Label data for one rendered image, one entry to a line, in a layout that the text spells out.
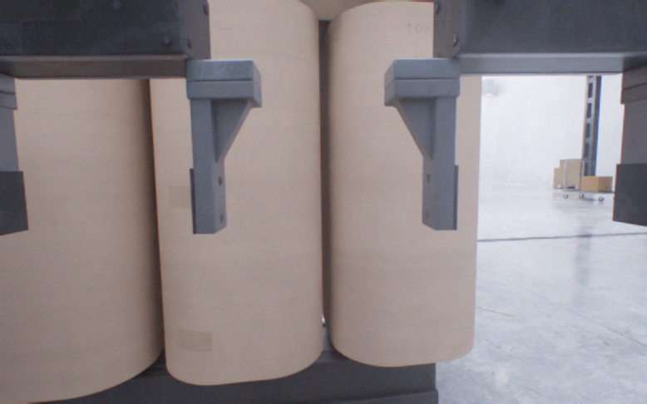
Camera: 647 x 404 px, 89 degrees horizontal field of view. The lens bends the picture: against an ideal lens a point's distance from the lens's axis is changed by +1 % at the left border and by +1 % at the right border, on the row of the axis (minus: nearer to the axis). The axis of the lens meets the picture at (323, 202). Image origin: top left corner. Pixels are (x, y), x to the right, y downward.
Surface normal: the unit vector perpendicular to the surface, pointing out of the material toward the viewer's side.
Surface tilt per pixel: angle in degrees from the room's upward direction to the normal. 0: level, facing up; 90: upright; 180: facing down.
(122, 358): 90
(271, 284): 90
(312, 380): 90
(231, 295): 90
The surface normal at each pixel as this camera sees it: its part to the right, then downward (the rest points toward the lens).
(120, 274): 0.83, 0.04
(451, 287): 0.29, 0.08
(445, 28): -1.00, 0.01
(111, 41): 0.02, 0.09
